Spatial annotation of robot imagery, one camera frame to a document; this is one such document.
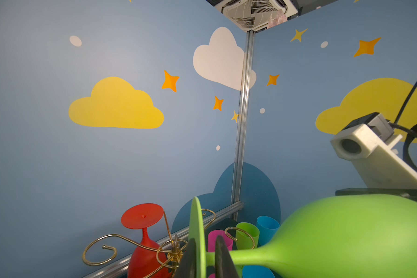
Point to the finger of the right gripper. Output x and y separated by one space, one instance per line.
410 194

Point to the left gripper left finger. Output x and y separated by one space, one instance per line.
187 266

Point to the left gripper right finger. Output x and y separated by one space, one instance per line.
224 266

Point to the green wine glass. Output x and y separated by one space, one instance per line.
247 234
358 236

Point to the pink wine glass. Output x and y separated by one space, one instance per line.
211 246

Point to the red wine glass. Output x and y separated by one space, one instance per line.
143 262

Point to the blue wine glass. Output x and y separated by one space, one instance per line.
267 227
254 271

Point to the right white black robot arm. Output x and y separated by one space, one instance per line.
406 148

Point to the ceiling air conditioner vent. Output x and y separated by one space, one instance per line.
258 15

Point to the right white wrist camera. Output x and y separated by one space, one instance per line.
368 143

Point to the right aluminium frame post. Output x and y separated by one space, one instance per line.
242 124

